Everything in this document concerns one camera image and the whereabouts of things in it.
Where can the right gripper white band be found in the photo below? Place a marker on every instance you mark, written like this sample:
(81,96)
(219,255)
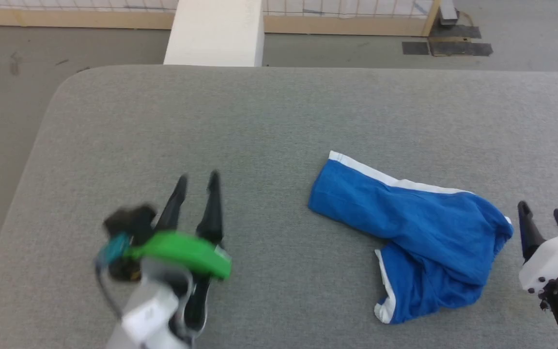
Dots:
(555,259)

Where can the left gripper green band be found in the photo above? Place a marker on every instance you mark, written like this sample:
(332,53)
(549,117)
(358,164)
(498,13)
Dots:
(187,252)

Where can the blue shorts with white trim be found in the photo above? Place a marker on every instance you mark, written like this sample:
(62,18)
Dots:
(424,232)

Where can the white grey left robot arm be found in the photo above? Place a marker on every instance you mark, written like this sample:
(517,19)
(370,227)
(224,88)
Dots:
(150,310)

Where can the white rectangular box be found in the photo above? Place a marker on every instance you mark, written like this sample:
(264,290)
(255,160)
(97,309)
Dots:
(216,34)

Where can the wide black floor mat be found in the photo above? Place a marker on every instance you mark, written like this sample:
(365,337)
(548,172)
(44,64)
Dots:
(460,48)

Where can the dark floor mat under foot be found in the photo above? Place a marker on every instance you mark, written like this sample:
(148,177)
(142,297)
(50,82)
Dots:
(456,32)

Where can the wooden framed lemon print partition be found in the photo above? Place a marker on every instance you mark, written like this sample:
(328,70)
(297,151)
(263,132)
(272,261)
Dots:
(90,19)

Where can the small black floor mat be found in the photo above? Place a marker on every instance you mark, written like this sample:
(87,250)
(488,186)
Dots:
(415,48)

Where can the grey metal partition foot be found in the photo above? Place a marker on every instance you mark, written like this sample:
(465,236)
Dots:
(448,12)

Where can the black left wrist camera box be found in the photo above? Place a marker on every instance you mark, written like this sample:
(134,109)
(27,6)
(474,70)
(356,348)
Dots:
(129,228)

